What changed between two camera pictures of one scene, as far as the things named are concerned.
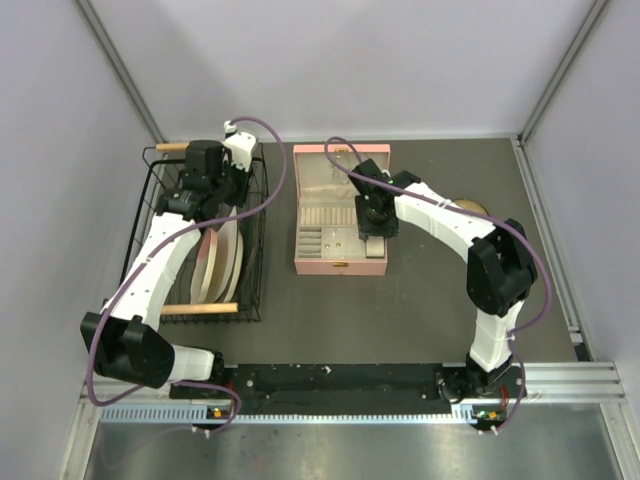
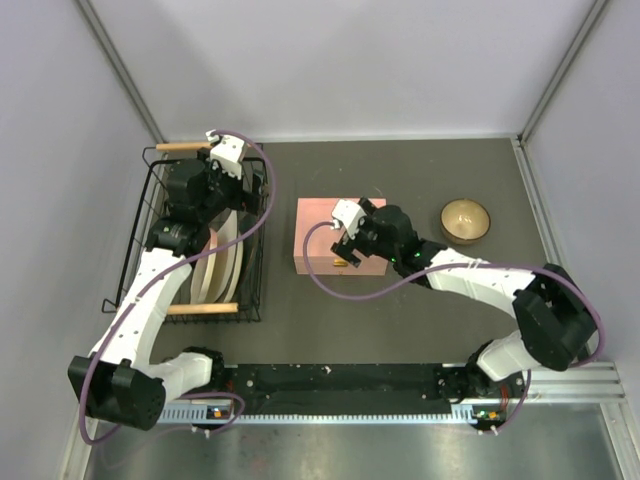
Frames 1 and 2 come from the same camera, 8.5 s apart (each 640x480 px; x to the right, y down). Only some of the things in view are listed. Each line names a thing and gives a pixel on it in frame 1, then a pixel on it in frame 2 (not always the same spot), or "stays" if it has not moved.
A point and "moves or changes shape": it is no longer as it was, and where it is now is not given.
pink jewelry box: x=327 y=239 moves or changes shape
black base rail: x=351 y=389 stays
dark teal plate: x=251 y=233 stays
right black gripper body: x=370 y=223 -> x=366 y=241
